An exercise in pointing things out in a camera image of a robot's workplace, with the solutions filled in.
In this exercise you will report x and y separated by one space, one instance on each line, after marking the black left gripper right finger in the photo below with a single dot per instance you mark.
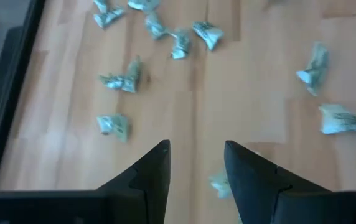
255 193

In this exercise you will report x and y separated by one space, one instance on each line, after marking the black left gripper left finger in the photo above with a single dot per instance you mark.
143 193

